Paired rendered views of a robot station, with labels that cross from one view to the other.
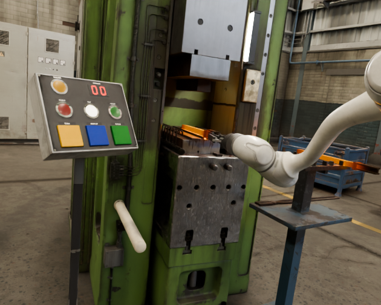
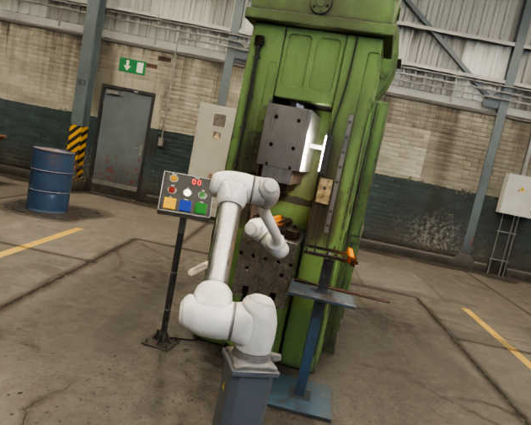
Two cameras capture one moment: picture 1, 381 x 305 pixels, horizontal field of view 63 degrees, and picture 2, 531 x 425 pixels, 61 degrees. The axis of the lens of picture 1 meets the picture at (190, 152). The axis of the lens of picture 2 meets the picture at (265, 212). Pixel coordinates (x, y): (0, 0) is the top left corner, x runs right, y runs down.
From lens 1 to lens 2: 2.07 m
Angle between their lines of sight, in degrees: 36
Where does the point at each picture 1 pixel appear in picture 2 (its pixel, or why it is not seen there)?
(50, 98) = (167, 184)
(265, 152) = (250, 227)
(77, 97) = (182, 184)
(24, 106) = not seen: hidden behind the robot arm
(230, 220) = (277, 288)
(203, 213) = (256, 277)
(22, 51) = not seen: hidden behind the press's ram
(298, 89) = not seen: outside the picture
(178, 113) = (289, 207)
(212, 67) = (277, 174)
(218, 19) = (284, 142)
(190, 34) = (263, 152)
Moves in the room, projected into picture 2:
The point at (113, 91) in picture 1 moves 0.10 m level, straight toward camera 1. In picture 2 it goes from (206, 183) to (199, 183)
